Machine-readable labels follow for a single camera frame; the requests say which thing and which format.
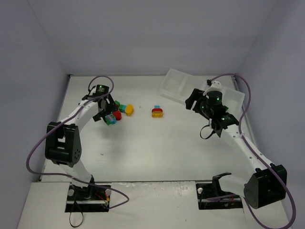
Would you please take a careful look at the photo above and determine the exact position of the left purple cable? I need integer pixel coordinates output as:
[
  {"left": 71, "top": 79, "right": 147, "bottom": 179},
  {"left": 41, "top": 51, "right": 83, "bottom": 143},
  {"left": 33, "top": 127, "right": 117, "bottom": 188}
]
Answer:
[{"left": 25, "top": 75, "right": 130, "bottom": 208}]

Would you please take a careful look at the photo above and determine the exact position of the purple cable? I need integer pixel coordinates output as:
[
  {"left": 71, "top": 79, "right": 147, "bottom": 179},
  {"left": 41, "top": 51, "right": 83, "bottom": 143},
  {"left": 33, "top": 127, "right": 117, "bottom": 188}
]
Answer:
[
  {"left": 25, "top": 75, "right": 130, "bottom": 208},
  {"left": 206, "top": 73, "right": 297, "bottom": 229}
]

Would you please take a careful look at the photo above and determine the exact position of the yellow rounded lego brick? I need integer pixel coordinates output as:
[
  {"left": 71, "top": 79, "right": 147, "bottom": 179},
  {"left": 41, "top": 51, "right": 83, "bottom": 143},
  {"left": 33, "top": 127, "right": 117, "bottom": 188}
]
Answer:
[{"left": 125, "top": 104, "right": 134, "bottom": 116}]

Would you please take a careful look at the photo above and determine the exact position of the teal green printed lego brick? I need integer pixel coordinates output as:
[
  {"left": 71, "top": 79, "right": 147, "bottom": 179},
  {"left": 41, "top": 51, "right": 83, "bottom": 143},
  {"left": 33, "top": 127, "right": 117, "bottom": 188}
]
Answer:
[{"left": 105, "top": 114, "right": 117, "bottom": 125}]

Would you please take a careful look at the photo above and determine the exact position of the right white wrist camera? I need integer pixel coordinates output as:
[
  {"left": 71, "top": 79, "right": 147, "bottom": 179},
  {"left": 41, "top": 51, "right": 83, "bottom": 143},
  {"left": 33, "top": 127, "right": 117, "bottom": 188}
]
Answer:
[{"left": 205, "top": 80, "right": 222, "bottom": 93}]

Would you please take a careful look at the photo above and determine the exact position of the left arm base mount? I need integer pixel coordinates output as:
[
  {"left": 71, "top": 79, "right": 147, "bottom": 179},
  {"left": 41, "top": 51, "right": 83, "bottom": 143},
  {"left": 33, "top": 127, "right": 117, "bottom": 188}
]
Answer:
[{"left": 65, "top": 184, "right": 111, "bottom": 213}]

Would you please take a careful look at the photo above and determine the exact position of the green red lego brick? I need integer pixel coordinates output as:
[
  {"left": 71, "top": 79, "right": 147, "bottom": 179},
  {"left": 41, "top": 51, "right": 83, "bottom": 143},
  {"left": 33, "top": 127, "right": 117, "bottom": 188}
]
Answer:
[{"left": 115, "top": 101, "right": 121, "bottom": 107}]

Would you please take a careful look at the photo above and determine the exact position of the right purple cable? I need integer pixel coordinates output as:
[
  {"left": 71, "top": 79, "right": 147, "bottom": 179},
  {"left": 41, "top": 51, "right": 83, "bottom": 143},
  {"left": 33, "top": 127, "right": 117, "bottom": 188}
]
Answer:
[{"left": 206, "top": 73, "right": 297, "bottom": 229}]

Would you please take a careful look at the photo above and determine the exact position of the burger printed lego stack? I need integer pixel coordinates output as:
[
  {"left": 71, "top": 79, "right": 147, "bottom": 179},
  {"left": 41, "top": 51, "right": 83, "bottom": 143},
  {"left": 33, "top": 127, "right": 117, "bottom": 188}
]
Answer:
[{"left": 151, "top": 105, "right": 163, "bottom": 118}]

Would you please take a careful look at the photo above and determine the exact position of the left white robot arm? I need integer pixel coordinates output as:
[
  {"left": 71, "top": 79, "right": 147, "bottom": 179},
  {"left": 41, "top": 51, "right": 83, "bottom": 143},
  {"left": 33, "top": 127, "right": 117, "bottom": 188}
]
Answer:
[{"left": 45, "top": 84, "right": 118, "bottom": 188}]

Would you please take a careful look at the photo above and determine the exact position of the red rounded lego brick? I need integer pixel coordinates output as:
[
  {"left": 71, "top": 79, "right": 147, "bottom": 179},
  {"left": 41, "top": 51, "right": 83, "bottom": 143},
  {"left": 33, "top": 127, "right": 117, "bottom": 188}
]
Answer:
[{"left": 112, "top": 110, "right": 122, "bottom": 121}]

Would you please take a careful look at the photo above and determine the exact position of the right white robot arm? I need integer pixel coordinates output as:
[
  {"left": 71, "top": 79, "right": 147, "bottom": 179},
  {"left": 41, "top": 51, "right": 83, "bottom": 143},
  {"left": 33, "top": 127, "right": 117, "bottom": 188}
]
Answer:
[{"left": 185, "top": 88, "right": 287, "bottom": 209}]

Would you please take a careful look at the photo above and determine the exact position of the clear four-compartment tray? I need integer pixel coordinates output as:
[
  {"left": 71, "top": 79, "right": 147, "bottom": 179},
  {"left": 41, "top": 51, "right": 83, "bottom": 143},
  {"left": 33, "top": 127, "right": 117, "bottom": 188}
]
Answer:
[{"left": 159, "top": 69, "right": 244, "bottom": 119}]

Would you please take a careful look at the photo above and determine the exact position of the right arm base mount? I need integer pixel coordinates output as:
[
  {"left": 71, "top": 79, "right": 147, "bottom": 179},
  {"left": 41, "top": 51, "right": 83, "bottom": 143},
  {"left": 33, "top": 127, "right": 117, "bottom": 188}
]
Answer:
[{"left": 195, "top": 172, "right": 243, "bottom": 210}]

